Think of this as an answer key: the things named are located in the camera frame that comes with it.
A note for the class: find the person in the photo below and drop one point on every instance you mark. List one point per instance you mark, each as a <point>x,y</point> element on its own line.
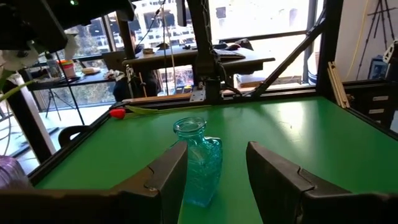
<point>136,87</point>

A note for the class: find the black keyboard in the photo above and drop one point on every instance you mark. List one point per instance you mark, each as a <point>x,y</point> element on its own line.
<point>230,53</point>

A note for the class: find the black office desk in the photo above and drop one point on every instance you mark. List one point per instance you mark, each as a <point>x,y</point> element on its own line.
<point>186,57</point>

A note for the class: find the black curved clamp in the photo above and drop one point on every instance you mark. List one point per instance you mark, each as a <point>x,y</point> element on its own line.
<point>66,133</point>

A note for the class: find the pink ribbed glass vase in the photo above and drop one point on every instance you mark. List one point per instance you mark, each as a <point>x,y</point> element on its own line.
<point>12,174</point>

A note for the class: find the silver metal bracket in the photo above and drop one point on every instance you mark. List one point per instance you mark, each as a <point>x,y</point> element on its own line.
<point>197,95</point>

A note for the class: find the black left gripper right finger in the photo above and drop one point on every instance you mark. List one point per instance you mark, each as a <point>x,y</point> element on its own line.
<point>280,193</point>

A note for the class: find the black standing display panel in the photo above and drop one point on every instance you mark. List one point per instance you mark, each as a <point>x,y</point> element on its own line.
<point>28,124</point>

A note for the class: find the stacked colourful cups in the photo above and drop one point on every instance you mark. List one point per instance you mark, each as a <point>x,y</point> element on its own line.
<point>68,68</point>

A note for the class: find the black aluminium table frame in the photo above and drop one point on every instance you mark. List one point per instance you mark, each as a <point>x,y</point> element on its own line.
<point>62,158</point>

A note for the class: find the black tripod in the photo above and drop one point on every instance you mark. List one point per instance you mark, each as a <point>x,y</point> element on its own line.
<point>54,102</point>
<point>381,18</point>

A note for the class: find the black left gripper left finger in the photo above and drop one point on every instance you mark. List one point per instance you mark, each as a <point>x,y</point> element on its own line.
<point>140,202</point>

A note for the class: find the blue picture frame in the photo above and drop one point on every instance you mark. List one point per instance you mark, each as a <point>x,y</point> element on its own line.
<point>377,69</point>

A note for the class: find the teal textured glass vase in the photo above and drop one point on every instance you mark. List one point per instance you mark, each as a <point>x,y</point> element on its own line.
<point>202,161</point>

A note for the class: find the wooden slat bundle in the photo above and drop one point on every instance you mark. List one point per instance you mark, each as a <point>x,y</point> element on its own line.
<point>339,87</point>

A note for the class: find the red artificial tulip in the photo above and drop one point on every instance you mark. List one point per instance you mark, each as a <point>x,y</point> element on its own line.
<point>117,113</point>

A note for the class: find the dark computer mouse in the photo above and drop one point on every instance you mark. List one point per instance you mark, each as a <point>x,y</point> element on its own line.
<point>234,47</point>

